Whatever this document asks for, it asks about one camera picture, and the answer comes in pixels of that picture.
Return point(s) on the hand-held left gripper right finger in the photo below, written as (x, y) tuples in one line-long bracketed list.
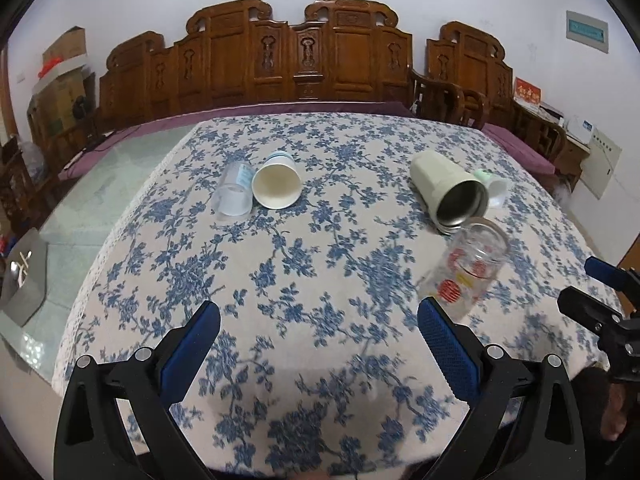
[(445, 345)]

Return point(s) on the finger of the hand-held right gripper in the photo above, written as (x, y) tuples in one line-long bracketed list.
[(585, 305), (605, 270)]

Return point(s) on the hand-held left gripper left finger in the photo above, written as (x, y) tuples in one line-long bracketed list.
[(192, 340)]

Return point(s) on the red printed glass cup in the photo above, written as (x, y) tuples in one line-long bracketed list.
[(465, 270)]

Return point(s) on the clear plastic cup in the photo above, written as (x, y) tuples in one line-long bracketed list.
[(233, 192)]

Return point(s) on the cream steel-lined cup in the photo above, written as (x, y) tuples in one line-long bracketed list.
[(440, 180)]

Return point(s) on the white paper cup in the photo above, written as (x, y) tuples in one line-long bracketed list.
[(276, 185)]

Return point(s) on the blue floral tablecloth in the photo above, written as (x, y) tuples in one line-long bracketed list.
[(310, 270)]

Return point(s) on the small purple seat cushion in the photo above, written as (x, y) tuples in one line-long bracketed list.
[(520, 150)]

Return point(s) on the wooden side table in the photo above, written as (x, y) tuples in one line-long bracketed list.
[(550, 130)]

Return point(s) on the grey metal box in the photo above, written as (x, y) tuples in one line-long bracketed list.
[(25, 285)]

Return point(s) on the red gift box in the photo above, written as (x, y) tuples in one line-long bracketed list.
[(528, 92)]

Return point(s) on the dark wooden chair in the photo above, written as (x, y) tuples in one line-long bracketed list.
[(20, 185)]

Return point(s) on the carved wooden armchair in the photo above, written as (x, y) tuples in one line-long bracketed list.
[(470, 75)]

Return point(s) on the large cardboard box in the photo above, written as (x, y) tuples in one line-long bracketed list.
[(57, 102)]

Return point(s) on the carved wooden bench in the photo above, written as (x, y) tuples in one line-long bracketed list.
[(260, 60)]

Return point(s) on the small cardboard box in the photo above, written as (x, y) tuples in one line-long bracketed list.
[(65, 47)]

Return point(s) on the white wall cabinet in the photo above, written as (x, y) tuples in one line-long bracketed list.
[(602, 162)]

